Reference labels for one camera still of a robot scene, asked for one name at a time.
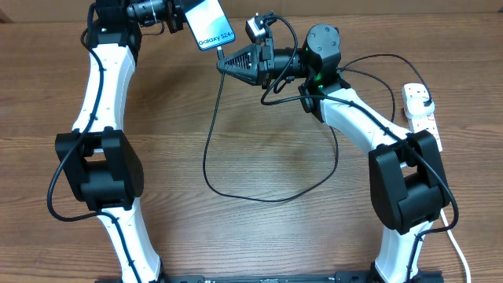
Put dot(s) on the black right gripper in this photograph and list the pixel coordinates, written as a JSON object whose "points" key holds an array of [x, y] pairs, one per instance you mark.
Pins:
{"points": [[262, 60]]}

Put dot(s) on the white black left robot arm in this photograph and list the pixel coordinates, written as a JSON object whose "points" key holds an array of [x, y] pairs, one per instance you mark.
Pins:
{"points": [[100, 164]]}

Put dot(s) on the Samsung Galaxy smartphone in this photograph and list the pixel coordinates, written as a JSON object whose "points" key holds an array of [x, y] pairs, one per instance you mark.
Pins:
{"points": [[208, 23]]}

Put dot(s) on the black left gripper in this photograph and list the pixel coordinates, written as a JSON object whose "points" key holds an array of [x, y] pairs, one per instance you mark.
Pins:
{"points": [[175, 10]]}

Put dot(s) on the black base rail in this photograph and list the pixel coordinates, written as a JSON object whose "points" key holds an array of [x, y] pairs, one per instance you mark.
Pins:
{"points": [[267, 279]]}

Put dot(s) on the white charger plug adapter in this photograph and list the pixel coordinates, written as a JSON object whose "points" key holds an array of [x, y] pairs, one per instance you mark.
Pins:
{"points": [[416, 107]]}

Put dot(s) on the white power strip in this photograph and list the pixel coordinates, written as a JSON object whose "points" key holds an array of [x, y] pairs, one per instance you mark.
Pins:
{"points": [[420, 117]]}

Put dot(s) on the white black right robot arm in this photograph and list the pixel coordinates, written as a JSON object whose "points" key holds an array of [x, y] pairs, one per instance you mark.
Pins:
{"points": [[407, 181]]}

